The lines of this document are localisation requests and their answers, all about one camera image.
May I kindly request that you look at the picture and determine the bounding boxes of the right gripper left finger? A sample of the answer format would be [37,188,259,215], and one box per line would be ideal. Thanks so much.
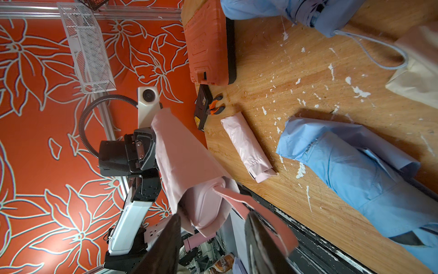
[130,215,181,274]

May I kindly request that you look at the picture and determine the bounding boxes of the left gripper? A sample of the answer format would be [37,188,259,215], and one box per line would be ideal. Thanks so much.
[124,127,157,173]

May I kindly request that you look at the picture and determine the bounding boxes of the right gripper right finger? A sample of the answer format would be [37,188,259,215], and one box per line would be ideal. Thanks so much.
[245,211,294,274]

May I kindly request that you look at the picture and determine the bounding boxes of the pink umbrella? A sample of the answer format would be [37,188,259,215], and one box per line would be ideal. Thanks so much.
[221,112,277,183]
[151,108,298,256]

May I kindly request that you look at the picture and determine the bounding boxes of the blue umbrella front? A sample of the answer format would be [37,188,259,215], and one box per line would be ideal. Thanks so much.
[277,117,438,273]

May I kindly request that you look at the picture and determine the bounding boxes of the blue umbrella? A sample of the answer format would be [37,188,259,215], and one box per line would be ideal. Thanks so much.
[277,117,438,273]
[220,0,408,70]

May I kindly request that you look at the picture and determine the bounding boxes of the blue umbrella back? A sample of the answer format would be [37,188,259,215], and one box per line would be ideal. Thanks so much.
[220,0,408,70]

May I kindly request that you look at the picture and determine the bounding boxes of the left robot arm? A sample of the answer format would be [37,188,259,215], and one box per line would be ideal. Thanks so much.
[79,95,162,274]

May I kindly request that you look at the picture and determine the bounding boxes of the black box yellow label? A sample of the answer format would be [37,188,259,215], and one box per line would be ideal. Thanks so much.
[194,84,213,131]

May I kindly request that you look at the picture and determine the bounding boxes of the orange black pliers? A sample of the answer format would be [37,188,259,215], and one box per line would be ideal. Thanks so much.
[207,94,226,115]

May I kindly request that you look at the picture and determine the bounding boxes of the orange plastic tool case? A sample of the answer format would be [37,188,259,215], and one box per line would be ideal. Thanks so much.
[181,0,237,86]

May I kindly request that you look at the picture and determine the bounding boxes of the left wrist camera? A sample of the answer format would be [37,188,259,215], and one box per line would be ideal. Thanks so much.
[138,86,162,129]

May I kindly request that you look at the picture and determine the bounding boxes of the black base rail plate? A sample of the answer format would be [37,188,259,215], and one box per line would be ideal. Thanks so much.
[239,184,377,274]

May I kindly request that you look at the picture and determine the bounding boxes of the white mesh wall basket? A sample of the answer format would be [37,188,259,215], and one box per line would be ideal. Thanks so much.
[57,3,116,94]

